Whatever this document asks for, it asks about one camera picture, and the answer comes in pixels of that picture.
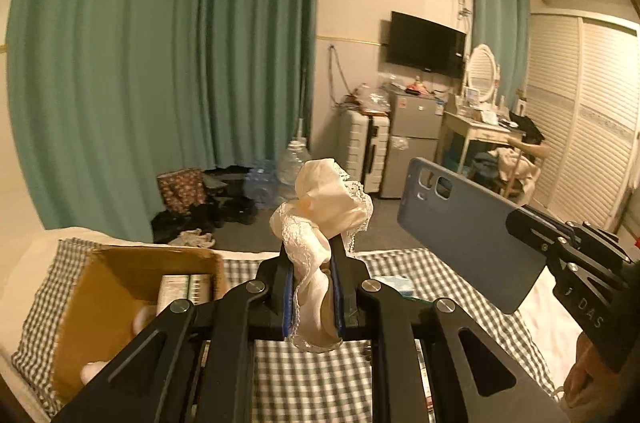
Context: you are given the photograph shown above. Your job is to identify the narrow green window curtain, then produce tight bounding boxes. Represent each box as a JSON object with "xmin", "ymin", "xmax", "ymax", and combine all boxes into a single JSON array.
[{"xmin": 470, "ymin": 0, "xmax": 532, "ymax": 104}]

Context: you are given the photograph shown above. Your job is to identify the white louvred wardrobe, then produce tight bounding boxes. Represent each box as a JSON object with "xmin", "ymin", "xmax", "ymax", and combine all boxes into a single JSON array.
[{"xmin": 520, "ymin": 10, "xmax": 640, "ymax": 234}]

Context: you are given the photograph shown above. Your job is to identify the white green medicine box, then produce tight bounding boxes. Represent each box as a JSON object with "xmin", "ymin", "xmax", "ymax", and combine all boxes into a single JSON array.
[
  {"xmin": 157, "ymin": 274, "xmax": 193, "ymax": 316},
  {"xmin": 187, "ymin": 273, "xmax": 217, "ymax": 305}
]

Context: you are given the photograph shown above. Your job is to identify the white duvet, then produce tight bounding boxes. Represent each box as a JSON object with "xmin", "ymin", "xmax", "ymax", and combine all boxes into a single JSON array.
[{"xmin": 517, "ymin": 275, "xmax": 586, "ymax": 399}]

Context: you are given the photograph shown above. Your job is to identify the grey mini fridge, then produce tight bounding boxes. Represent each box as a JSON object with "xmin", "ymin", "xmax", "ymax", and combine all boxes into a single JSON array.
[{"xmin": 380, "ymin": 90, "xmax": 448, "ymax": 201}]

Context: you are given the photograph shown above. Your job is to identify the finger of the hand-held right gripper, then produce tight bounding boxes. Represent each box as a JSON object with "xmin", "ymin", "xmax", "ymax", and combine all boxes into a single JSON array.
[
  {"xmin": 505, "ymin": 207, "xmax": 577, "ymax": 272},
  {"xmin": 522, "ymin": 205, "xmax": 632, "ymax": 265}
]

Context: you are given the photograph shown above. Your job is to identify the large clear water jug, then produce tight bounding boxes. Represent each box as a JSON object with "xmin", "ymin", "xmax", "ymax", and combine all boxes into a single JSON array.
[{"xmin": 276, "ymin": 140, "xmax": 310, "ymax": 188}]

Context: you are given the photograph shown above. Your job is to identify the floral fabric bag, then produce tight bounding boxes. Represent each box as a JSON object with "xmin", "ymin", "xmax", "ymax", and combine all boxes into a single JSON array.
[{"xmin": 156, "ymin": 169, "xmax": 207, "ymax": 213}]

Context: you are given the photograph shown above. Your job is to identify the white vanity table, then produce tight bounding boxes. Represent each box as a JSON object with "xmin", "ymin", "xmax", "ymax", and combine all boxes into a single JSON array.
[{"xmin": 435, "ymin": 100, "xmax": 526, "ymax": 184}]

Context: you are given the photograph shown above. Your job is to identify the black wall television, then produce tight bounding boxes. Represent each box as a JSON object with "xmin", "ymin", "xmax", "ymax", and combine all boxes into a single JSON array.
[{"xmin": 385, "ymin": 10, "xmax": 468, "ymax": 78}]

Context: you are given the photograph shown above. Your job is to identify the white oval vanity mirror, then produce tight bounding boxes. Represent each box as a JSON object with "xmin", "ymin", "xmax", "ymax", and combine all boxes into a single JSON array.
[{"xmin": 466, "ymin": 44, "xmax": 502, "ymax": 108}]

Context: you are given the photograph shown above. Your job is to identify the cardboard box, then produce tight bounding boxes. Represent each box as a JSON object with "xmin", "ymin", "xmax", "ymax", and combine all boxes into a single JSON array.
[{"xmin": 52, "ymin": 245, "xmax": 231, "ymax": 404}]

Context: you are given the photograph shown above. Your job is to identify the wide green curtain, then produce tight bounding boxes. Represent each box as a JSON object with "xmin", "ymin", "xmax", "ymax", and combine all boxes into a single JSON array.
[{"xmin": 7, "ymin": 0, "xmax": 221, "ymax": 244}]

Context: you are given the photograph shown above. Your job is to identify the air conditioner cable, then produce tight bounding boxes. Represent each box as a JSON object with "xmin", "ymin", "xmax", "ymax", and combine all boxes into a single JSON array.
[{"xmin": 456, "ymin": 0, "xmax": 473, "ymax": 34}]

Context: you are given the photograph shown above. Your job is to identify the black wall cable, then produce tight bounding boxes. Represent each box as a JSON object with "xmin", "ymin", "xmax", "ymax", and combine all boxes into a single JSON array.
[{"xmin": 327, "ymin": 44, "xmax": 351, "ymax": 104}]

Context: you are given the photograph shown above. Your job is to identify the green corner curtain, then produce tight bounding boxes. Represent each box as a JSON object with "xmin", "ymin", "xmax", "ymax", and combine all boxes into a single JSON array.
[{"xmin": 197, "ymin": 0, "xmax": 321, "ymax": 174}]

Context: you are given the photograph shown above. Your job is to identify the blue phone case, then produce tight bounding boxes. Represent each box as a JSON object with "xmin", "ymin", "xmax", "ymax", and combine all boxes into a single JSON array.
[{"xmin": 397, "ymin": 157, "xmax": 556, "ymax": 315}]

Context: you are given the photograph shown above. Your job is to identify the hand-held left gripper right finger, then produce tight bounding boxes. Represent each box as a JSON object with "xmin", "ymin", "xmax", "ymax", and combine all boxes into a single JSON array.
[{"xmin": 330, "ymin": 237, "xmax": 568, "ymax": 423}]

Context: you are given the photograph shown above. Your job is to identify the clear plastic bags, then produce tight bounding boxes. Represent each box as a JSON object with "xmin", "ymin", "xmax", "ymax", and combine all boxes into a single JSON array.
[{"xmin": 350, "ymin": 78, "xmax": 393, "ymax": 114}]

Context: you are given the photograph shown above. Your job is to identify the checked blanket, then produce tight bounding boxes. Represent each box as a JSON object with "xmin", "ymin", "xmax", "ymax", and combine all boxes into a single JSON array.
[{"xmin": 12, "ymin": 238, "xmax": 558, "ymax": 423}]

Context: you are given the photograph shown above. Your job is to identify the cream cloth on chair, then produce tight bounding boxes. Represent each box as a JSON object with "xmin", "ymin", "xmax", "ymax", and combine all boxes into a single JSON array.
[{"xmin": 495, "ymin": 148, "xmax": 543, "ymax": 194}]

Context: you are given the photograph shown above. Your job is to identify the white suitcase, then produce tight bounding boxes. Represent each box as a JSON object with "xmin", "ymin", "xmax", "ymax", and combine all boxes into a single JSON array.
[{"xmin": 345, "ymin": 109, "xmax": 391, "ymax": 194}]

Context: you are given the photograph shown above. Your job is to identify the white lace cloth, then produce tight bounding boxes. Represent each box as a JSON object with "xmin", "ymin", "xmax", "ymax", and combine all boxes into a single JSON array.
[{"xmin": 270, "ymin": 158, "xmax": 375, "ymax": 354}]

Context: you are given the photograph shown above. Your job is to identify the white cloth on floor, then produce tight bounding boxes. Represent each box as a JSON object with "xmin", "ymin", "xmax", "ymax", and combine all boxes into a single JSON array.
[{"xmin": 167, "ymin": 228, "xmax": 217, "ymax": 249}]

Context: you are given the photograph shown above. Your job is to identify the blue tissue pack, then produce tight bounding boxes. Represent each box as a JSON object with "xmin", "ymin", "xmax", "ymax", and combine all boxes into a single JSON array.
[{"xmin": 372, "ymin": 275, "xmax": 416, "ymax": 302}]

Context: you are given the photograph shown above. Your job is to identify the pack of water bottles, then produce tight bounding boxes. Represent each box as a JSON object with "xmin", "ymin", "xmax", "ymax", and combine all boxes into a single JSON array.
[{"xmin": 243, "ymin": 159, "xmax": 281, "ymax": 210}]

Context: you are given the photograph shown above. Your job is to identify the black bag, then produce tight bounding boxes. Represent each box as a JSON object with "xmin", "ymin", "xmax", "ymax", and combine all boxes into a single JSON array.
[{"xmin": 509, "ymin": 113, "xmax": 546, "ymax": 144}]

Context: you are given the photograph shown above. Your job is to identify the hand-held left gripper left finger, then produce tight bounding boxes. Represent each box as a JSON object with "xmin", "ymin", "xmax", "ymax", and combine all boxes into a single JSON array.
[{"xmin": 50, "ymin": 245, "xmax": 295, "ymax": 423}]

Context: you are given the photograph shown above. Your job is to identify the wooden chair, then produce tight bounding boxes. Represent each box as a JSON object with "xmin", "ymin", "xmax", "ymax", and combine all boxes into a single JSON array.
[{"xmin": 495, "ymin": 138, "xmax": 551, "ymax": 208}]

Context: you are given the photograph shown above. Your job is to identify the person's right hand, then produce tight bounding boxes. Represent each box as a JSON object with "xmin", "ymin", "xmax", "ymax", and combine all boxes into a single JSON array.
[{"xmin": 562, "ymin": 330, "xmax": 621, "ymax": 409}]

